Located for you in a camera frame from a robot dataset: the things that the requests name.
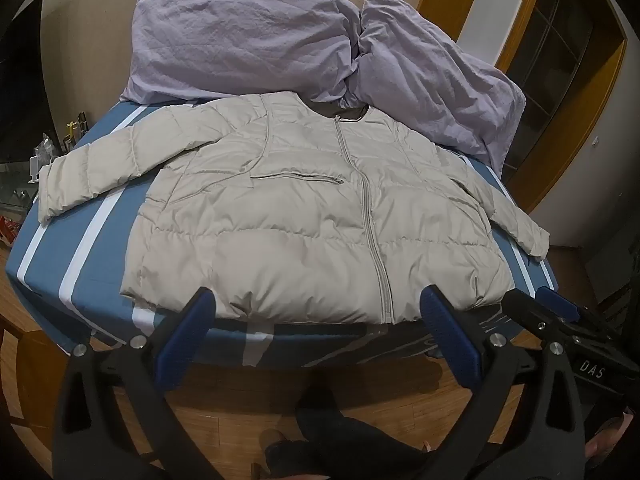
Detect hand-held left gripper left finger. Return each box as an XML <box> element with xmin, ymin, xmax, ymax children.
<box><xmin>52</xmin><ymin>286</ymin><xmax>221</xmax><ymax>480</ymax></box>

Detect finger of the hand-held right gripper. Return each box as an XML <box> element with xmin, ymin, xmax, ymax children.
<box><xmin>501</xmin><ymin>290</ymin><xmax>576</xmax><ymax>347</ymax></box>
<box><xmin>536</xmin><ymin>285</ymin><xmax>598</xmax><ymax>322</ymax></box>

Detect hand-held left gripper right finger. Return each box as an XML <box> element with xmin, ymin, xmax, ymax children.
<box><xmin>419</xmin><ymin>284</ymin><xmax>587</xmax><ymax>480</ymax></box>

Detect beige puffer jacket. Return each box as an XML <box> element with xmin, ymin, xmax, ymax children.
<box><xmin>37</xmin><ymin>91</ymin><xmax>552</xmax><ymax>326</ymax></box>

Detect person's right hand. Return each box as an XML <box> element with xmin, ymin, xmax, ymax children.
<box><xmin>586</xmin><ymin>409</ymin><xmax>637</xmax><ymax>467</ymax></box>

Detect blue white striped bed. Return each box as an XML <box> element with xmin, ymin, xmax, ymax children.
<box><xmin>5</xmin><ymin>99</ymin><xmax>560</xmax><ymax>368</ymax></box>

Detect person's dark trouser leg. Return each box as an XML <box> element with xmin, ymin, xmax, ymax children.
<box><xmin>264</xmin><ymin>384</ymin><xmax>437</xmax><ymax>480</ymax></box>

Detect red packet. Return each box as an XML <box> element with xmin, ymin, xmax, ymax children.
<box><xmin>0</xmin><ymin>214</ymin><xmax>22</xmax><ymax>248</ymax></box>

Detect yellow capped bottles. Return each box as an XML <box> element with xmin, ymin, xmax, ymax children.
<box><xmin>61</xmin><ymin>111</ymin><xmax>92</xmax><ymax>153</ymax></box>

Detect dark glass panelled door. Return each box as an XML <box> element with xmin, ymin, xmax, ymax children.
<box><xmin>502</xmin><ymin>0</ymin><xmax>626</xmax><ymax>173</ymax></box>

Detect large lavender pillow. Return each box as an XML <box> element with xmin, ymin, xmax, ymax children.
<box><xmin>120</xmin><ymin>0</ymin><xmax>362</xmax><ymax>106</ymax></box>

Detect orange wooden door frame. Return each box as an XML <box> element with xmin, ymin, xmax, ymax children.
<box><xmin>500</xmin><ymin>20</ymin><xmax>629</xmax><ymax>213</ymax></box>

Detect orange wooden wall trim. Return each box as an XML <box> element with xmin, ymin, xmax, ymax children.
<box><xmin>417</xmin><ymin>0</ymin><xmax>548</xmax><ymax>68</ymax></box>

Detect dark wall panel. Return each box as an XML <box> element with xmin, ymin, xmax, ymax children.
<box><xmin>0</xmin><ymin>0</ymin><xmax>63</xmax><ymax>166</ymax></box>

